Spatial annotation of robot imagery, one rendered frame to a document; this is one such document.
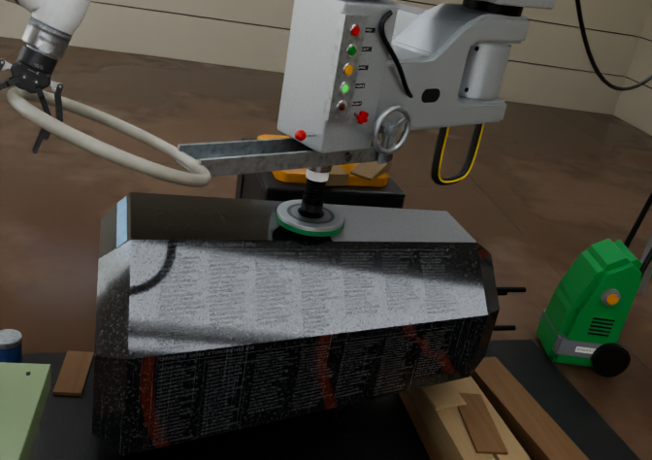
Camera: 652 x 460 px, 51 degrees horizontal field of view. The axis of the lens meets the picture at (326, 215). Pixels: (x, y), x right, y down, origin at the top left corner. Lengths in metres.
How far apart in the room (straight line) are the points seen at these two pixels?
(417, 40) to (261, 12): 5.81
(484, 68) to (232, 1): 5.76
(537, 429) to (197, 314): 1.47
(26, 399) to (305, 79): 1.10
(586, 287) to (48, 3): 2.52
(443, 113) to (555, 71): 6.85
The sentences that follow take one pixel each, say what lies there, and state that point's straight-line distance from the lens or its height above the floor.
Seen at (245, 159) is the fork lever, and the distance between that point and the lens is 1.84.
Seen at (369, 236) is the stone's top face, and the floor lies 0.82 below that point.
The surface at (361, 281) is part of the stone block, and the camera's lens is 2.13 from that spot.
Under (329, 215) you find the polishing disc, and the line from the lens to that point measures 2.16.
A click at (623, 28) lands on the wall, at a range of 9.38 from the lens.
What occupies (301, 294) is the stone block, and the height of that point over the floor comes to 0.70.
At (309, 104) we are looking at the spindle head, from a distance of 1.95.
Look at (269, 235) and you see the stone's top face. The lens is 2.10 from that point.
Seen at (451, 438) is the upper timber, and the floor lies 0.19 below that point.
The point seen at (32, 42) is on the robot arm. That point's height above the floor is 1.39.
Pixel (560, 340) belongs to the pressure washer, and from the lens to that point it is 3.38.
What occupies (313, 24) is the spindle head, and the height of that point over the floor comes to 1.46.
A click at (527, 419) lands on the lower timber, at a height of 0.08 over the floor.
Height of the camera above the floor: 1.73
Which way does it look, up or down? 23 degrees down
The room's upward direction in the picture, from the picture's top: 10 degrees clockwise
